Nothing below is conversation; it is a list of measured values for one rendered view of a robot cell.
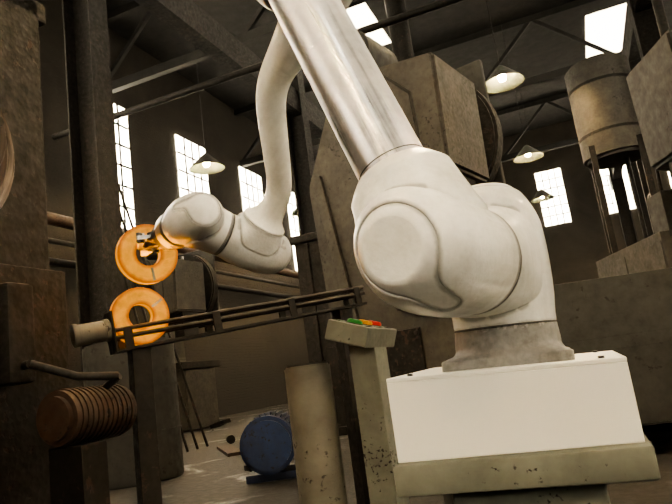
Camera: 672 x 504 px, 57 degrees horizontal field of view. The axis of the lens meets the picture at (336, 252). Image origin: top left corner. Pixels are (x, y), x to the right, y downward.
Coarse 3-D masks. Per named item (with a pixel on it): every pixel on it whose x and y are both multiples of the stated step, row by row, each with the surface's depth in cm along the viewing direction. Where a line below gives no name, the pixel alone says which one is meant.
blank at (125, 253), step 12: (132, 228) 158; (144, 228) 160; (120, 240) 156; (132, 240) 157; (120, 252) 155; (132, 252) 157; (168, 252) 162; (120, 264) 155; (132, 264) 156; (156, 264) 160; (168, 264) 161; (132, 276) 156; (144, 276) 157; (156, 276) 159
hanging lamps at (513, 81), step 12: (504, 72) 876; (516, 72) 876; (492, 84) 922; (504, 84) 924; (516, 84) 917; (204, 144) 1088; (204, 156) 1070; (516, 156) 1266; (528, 156) 1271; (540, 156) 1276; (192, 168) 1081; (204, 168) 1100; (216, 168) 1101; (540, 192) 1625
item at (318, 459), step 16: (288, 368) 159; (304, 368) 156; (320, 368) 157; (288, 384) 158; (304, 384) 156; (320, 384) 156; (288, 400) 159; (304, 400) 155; (320, 400) 155; (304, 416) 154; (320, 416) 154; (336, 416) 159; (304, 432) 154; (320, 432) 153; (336, 432) 156; (304, 448) 153; (320, 448) 152; (336, 448) 155; (304, 464) 153; (320, 464) 152; (336, 464) 154; (304, 480) 152; (320, 480) 151; (336, 480) 152; (304, 496) 152; (320, 496) 150; (336, 496) 151
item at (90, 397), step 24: (48, 408) 139; (72, 408) 138; (96, 408) 143; (120, 408) 149; (48, 432) 138; (72, 432) 137; (96, 432) 143; (120, 432) 152; (72, 456) 138; (96, 456) 141; (72, 480) 138; (96, 480) 140
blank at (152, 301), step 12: (132, 288) 165; (144, 288) 167; (120, 300) 163; (132, 300) 164; (144, 300) 166; (156, 300) 168; (120, 312) 162; (156, 312) 167; (168, 312) 169; (120, 324) 161; (132, 324) 163; (144, 336) 164; (156, 336) 166
